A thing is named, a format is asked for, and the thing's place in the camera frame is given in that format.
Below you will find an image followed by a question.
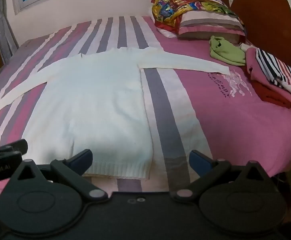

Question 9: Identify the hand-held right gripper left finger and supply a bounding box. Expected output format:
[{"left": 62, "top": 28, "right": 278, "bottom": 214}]
[{"left": 9, "top": 149, "right": 109, "bottom": 203}]

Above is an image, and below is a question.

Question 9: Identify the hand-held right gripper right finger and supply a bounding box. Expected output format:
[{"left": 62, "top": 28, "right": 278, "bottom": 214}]
[{"left": 170, "top": 150, "right": 279, "bottom": 203}]

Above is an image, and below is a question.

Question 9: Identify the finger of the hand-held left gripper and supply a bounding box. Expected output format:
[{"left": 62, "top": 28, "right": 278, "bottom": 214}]
[
  {"left": 0, "top": 151, "right": 22, "bottom": 160},
  {"left": 0, "top": 139, "right": 28, "bottom": 155}
]

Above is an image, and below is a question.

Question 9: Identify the white knitted sweater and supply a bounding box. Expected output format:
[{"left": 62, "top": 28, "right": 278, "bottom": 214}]
[{"left": 0, "top": 46, "right": 231, "bottom": 180}]

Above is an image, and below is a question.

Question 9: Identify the pink grey striped bed sheet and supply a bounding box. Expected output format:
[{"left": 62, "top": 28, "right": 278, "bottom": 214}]
[{"left": 0, "top": 16, "right": 291, "bottom": 198}]

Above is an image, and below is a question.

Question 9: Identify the red folded garment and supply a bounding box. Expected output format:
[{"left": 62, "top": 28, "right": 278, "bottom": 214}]
[{"left": 247, "top": 65, "right": 291, "bottom": 117}]

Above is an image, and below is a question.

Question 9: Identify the green garment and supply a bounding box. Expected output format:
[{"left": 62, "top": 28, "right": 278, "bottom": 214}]
[{"left": 209, "top": 35, "right": 247, "bottom": 67}]

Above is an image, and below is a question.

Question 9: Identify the pink folded garment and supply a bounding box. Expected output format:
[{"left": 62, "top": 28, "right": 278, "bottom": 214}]
[{"left": 245, "top": 47, "right": 291, "bottom": 111}]

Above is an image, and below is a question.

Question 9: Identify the black white striped garment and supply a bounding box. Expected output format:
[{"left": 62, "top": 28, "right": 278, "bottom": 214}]
[{"left": 255, "top": 48, "right": 291, "bottom": 98}]

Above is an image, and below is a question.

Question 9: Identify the striped pillow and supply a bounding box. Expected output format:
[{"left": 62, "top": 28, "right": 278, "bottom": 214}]
[{"left": 177, "top": 2, "right": 247, "bottom": 41}]

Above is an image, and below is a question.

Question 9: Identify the colourful shiny cloth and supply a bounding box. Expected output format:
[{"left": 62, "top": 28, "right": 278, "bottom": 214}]
[{"left": 152, "top": 0, "right": 234, "bottom": 35}]

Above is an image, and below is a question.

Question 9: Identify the brown wooden headboard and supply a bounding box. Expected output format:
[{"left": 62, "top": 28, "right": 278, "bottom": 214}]
[{"left": 210, "top": 0, "right": 291, "bottom": 64}]

